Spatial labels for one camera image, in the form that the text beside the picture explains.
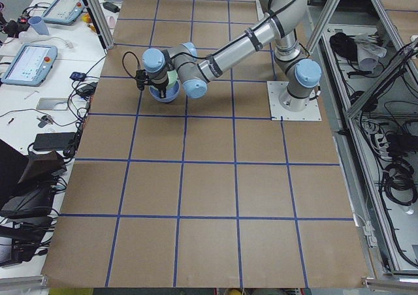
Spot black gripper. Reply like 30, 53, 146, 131
148, 76, 167, 99

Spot green ceramic bowl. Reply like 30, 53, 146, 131
166, 70, 178, 89

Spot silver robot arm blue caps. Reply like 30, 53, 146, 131
135, 0, 321, 112

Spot blue ceramic bowl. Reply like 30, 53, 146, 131
150, 82, 180, 103

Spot small blue device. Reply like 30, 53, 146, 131
69, 71, 87, 82

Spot black power adapter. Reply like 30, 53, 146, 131
103, 2, 120, 13

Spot black phone on desk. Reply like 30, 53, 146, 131
33, 132, 75, 151

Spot far teach pendant tablet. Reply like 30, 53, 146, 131
42, 0, 85, 25

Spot teach pendant tablet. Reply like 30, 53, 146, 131
42, 0, 85, 25
1, 44, 58, 87

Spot near teach pendant tablet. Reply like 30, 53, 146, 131
1, 44, 58, 87

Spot light blue plastic cup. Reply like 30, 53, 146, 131
28, 16, 50, 35

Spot crumpled white paper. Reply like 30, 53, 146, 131
354, 34, 387, 73

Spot white power strip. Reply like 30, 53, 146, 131
363, 119, 393, 161

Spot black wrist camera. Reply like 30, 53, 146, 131
135, 69, 149, 91

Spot aluminium frame post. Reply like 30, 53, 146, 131
82, 0, 114, 50

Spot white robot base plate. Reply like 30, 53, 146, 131
267, 81, 322, 121

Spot coiled black cable bundle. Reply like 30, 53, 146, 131
380, 163, 415, 208

